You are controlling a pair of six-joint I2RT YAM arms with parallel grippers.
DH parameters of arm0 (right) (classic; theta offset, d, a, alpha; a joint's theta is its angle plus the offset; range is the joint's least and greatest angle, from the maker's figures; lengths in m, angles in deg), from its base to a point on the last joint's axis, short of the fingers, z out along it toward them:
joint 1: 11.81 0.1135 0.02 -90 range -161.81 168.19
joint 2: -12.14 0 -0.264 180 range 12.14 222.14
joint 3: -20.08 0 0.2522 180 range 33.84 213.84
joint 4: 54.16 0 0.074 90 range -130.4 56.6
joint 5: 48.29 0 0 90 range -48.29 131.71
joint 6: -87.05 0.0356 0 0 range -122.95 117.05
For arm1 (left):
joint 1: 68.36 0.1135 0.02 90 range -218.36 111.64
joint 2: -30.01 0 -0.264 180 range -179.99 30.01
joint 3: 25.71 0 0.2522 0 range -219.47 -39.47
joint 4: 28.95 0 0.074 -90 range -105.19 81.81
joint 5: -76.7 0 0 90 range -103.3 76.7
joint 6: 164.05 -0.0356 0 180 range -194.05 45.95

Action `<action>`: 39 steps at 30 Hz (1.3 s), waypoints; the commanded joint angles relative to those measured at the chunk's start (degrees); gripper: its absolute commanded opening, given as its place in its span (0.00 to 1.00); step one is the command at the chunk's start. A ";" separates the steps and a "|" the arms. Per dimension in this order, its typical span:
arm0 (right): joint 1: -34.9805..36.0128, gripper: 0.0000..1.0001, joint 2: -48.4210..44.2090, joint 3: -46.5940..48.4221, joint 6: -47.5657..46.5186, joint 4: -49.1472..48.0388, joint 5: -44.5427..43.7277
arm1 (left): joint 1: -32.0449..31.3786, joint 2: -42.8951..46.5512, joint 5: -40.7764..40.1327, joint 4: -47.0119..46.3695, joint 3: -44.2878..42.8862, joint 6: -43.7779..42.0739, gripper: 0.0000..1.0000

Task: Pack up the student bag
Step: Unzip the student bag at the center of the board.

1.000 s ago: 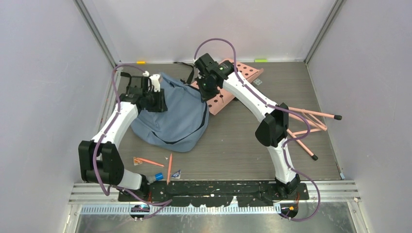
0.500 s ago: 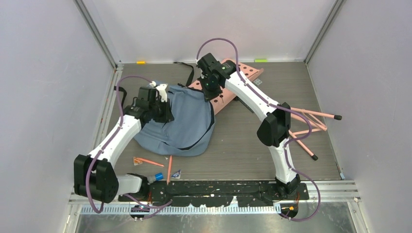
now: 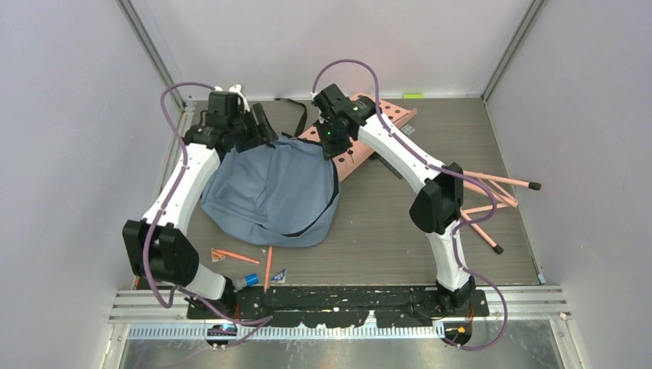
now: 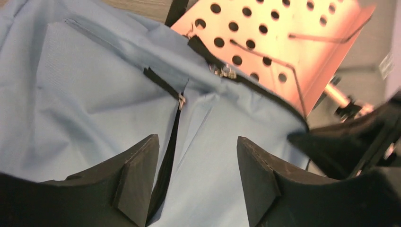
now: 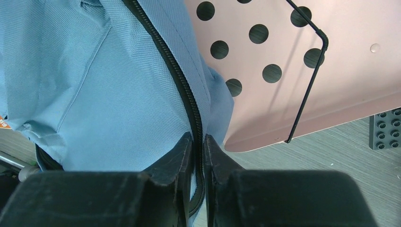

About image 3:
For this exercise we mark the blue grey glue stick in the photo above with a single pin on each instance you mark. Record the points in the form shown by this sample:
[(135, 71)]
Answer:
[(245, 282)]

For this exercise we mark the orange pencil long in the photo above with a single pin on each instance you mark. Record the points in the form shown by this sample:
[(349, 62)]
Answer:
[(267, 275)]

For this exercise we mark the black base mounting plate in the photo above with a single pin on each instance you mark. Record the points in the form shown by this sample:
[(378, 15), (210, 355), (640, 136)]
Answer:
[(341, 306)]

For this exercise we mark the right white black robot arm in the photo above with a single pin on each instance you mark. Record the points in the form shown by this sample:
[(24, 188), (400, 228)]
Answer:
[(439, 188)]

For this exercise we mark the aluminium front rail frame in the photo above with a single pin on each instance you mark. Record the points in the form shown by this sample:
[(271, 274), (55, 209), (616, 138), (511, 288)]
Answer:
[(273, 191)]

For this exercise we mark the blue fabric backpack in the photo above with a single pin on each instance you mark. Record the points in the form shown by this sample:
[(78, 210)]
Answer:
[(281, 194)]

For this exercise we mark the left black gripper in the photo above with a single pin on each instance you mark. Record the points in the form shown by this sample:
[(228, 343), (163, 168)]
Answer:
[(263, 134)]

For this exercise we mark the small orange white eraser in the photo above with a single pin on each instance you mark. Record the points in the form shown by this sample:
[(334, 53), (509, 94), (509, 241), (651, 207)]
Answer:
[(217, 255)]

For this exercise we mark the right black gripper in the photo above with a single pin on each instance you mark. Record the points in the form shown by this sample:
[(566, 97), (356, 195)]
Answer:
[(330, 150)]

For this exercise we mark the orange pencil short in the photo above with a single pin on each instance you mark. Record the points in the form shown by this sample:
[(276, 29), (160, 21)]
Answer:
[(237, 256)]

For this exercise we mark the dark grey lego plate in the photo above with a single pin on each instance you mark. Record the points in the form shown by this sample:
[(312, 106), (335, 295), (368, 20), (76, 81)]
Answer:
[(390, 147)]

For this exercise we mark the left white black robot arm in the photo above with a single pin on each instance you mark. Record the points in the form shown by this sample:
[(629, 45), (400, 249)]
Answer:
[(156, 244)]

